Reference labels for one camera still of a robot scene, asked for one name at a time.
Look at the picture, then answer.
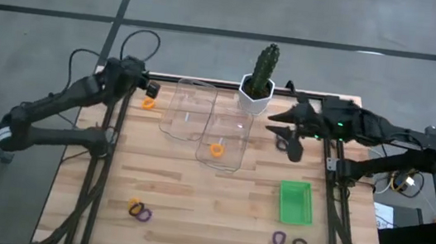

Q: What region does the white hexagonal plant pot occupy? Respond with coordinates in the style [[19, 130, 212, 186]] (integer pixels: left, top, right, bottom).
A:
[[235, 72, 277, 117]]

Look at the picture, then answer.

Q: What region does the clear plastic bin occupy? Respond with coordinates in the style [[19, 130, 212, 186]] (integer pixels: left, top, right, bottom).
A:
[[157, 74, 219, 146], [194, 103, 256, 175]]

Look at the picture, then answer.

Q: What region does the yellow object in bin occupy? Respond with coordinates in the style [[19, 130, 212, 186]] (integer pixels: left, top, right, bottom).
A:
[[208, 142, 226, 160]]

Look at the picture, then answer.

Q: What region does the yellow white cable bundle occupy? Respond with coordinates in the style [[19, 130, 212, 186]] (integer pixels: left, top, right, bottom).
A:
[[362, 155, 430, 203]]

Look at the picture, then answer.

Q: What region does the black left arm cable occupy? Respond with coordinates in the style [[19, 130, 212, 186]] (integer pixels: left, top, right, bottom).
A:
[[63, 20, 163, 107]]

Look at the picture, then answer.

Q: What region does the green plastic basket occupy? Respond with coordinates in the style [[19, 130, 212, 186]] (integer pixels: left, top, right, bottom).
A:
[[275, 178, 318, 227]]

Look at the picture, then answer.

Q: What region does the orange spring keychain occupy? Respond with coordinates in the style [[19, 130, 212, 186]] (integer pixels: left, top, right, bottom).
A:
[[141, 96, 156, 112]]

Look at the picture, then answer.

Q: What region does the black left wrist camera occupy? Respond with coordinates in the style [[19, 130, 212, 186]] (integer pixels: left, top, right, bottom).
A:
[[144, 80, 162, 100]]

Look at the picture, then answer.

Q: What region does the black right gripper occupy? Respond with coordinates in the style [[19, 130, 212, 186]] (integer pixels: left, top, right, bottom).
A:
[[262, 89, 351, 169]]

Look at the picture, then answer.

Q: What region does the white paper sheet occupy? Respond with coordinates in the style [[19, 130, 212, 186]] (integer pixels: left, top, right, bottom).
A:
[[370, 201, 399, 232]]

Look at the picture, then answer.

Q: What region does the black aluminium frame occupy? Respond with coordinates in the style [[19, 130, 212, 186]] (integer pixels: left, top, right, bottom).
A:
[[36, 60, 409, 244]]

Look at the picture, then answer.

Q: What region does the purple spring keychain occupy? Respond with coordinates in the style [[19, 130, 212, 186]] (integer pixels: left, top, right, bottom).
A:
[[134, 206, 154, 224], [271, 230, 287, 244]]

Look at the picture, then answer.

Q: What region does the metal base bracket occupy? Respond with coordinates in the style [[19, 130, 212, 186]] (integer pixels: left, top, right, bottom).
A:
[[323, 155, 340, 174]]

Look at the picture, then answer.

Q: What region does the green cactus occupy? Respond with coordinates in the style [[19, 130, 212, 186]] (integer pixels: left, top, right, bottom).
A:
[[249, 41, 281, 99]]

